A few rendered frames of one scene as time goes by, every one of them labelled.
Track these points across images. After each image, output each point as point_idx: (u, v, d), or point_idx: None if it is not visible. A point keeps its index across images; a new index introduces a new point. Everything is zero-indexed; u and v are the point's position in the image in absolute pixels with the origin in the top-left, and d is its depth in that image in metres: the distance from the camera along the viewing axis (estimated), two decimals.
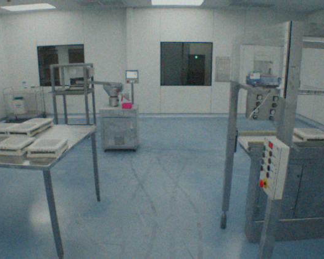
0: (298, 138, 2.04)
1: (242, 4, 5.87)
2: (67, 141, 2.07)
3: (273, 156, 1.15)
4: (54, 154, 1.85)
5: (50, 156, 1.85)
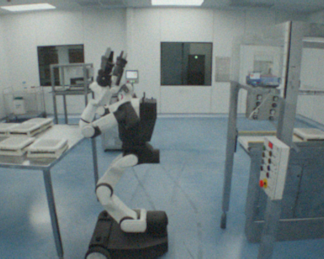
0: (298, 138, 2.04)
1: (242, 4, 5.87)
2: (67, 141, 2.07)
3: (273, 156, 1.15)
4: (54, 154, 1.85)
5: (50, 156, 1.85)
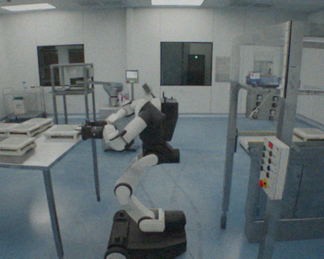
0: (298, 138, 2.04)
1: (242, 4, 5.87)
2: None
3: (273, 156, 1.15)
4: (73, 139, 1.83)
5: (68, 140, 1.83)
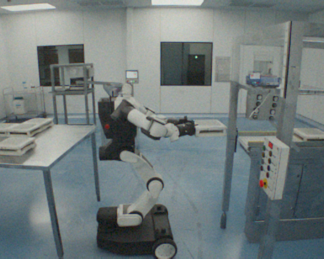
0: (298, 138, 2.04)
1: (242, 4, 5.87)
2: (195, 130, 1.97)
3: (273, 156, 1.15)
4: None
5: None
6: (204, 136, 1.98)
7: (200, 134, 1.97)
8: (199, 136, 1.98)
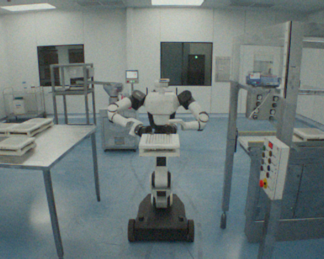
0: (298, 138, 2.04)
1: (242, 4, 5.87)
2: None
3: (273, 156, 1.15)
4: None
5: None
6: None
7: None
8: None
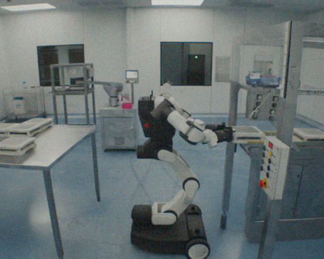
0: (298, 138, 2.04)
1: (242, 4, 5.87)
2: (234, 137, 1.95)
3: (273, 156, 1.15)
4: None
5: None
6: (242, 143, 1.95)
7: (237, 141, 1.94)
8: (236, 143, 1.95)
